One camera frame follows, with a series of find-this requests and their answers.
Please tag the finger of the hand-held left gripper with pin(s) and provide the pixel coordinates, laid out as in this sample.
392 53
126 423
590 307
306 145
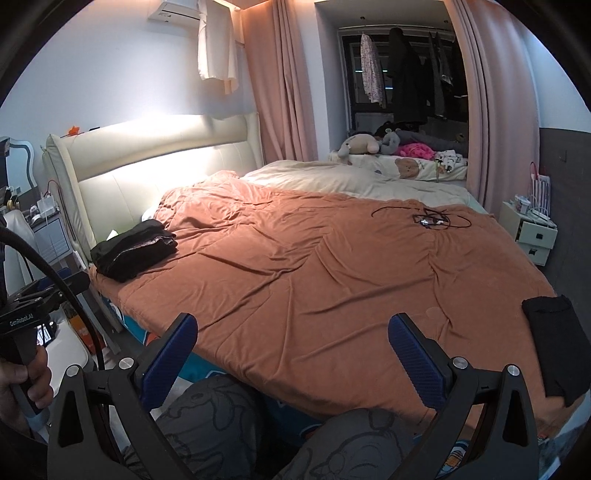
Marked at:
51 284

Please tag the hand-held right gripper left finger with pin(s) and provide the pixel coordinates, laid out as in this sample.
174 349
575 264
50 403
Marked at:
168 355

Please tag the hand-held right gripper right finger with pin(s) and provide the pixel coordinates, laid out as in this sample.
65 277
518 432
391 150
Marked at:
415 360

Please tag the person's left hand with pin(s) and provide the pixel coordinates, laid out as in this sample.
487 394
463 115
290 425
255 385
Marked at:
11 381

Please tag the grey bedside cabinet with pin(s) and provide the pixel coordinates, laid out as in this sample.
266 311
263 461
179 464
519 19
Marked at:
51 240

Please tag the orange box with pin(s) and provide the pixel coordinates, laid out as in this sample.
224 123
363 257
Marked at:
81 327

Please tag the person's left leg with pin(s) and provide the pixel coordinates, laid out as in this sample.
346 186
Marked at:
207 415

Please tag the person's leg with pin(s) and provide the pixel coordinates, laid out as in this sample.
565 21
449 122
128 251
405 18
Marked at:
207 415
360 443

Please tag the white chargers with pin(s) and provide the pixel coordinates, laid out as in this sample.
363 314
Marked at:
46 205

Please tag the folded black clothes stack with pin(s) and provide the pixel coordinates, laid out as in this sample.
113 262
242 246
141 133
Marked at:
134 251

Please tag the person's right leg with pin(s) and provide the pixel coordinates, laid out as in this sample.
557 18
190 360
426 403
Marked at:
360 443

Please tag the white framed mirror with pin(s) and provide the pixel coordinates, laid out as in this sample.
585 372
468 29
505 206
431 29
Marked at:
21 159

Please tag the blue printed bedsheet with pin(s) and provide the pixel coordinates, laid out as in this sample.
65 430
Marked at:
291 415

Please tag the orange blanket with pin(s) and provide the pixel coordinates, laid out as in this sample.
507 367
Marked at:
300 277

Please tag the flat black cloth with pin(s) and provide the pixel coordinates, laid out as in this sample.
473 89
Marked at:
558 346

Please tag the small orange object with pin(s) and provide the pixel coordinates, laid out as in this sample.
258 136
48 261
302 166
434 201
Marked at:
74 131

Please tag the white nightstand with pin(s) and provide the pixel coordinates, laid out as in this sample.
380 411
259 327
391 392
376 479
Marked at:
535 240

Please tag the cream padded headboard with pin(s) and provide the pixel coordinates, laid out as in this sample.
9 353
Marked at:
161 147

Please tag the white printed cloth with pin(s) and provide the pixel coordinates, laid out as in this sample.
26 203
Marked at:
450 159

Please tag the white patterned pillows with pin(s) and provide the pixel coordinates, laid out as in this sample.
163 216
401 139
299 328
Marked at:
314 177

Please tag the pink cloth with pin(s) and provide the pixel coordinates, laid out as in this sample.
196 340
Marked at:
415 150

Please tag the striped gift bag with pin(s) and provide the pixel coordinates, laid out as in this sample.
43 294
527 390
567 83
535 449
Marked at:
540 189

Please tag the grey plush toy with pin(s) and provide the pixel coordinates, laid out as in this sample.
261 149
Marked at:
390 142

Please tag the beige plush toy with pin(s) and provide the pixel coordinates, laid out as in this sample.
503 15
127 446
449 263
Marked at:
360 145

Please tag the hanging black coat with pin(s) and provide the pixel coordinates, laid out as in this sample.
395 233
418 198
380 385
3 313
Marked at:
406 78

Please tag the hanging white shirt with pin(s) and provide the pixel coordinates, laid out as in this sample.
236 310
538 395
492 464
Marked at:
217 46

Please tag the hanging dark garments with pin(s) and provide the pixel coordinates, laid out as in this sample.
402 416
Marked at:
441 69

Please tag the hanging floral garment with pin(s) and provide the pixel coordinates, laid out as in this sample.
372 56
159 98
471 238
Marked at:
371 69

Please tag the white air conditioner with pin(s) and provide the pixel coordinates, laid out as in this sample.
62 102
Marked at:
175 11

